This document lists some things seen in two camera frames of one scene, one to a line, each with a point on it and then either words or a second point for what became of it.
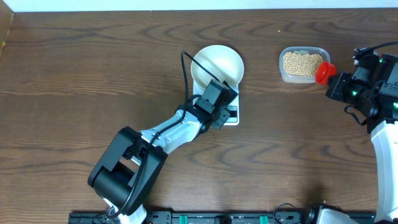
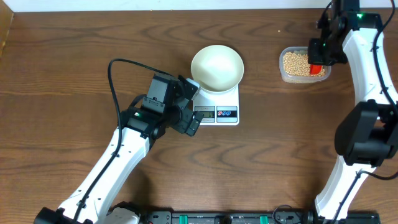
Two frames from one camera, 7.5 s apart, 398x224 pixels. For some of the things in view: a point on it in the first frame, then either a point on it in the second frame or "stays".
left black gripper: (219, 124) to (181, 125)
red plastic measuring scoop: (324, 70) to (314, 69)
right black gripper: (336, 90) to (314, 56)
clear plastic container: (299, 65) stays
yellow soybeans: (301, 64) stays
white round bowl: (223, 61) stays
